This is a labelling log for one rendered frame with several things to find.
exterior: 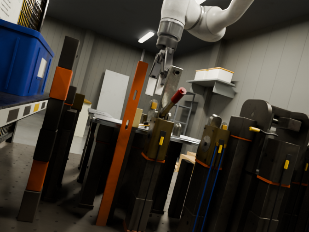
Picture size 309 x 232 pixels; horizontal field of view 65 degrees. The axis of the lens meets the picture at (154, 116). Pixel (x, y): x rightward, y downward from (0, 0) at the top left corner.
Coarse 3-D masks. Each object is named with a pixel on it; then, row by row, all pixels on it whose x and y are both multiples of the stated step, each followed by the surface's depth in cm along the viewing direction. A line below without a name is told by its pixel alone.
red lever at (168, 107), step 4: (180, 88) 65; (184, 88) 65; (176, 92) 66; (180, 92) 64; (184, 92) 65; (172, 96) 68; (176, 96) 66; (180, 96) 65; (172, 100) 68; (176, 100) 67; (168, 104) 70; (172, 104) 70; (164, 108) 73; (168, 108) 72; (160, 112) 75; (164, 112) 74; (160, 116) 76; (164, 116) 77
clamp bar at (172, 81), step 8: (168, 72) 74; (176, 72) 72; (168, 80) 73; (176, 80) 74; (168, 88) 74; (176, 88) 75; (160, 96) 76; (168, 96) 75; (160, 104) 75; (168, 112) 76
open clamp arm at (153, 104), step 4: (152, 100) 107; (156, 100) 108; (152, 104) 106; (156, 104) 107; (148, 108) 108; (152, 108) 106; (156, 108) 107; (148, 112) 106; (148, 116) 106; (148, 120) 105
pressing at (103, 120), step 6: (90, 114) 91; (96, 114) 94; (90, 120) 77; (96, 120) 75; (102, 120) 75; (108, 120) 81; (114, 120) 89; (120, 120) 97; (114, 126) 76; (120, 126) 77; (144, 126) 99; (138, 132) 79; (144, 132) 79; (174, 138) 82; (180, 138) 83; (186, 138) 94; (192, 138) 103; (192, 144) 85; (198, 144) 85
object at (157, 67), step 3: (159, 54) 90; (159, 57) 91; (156, 60) 92; (156, 63) 92; (156, 66) 93; (159, 66) 93; (153, 69) 95; (156, 69) 94; (159, 69) 94; (153, 72) 95; (156, 72) 95; (150, 75) 96; (156, 75) 96; (156, 78) 98
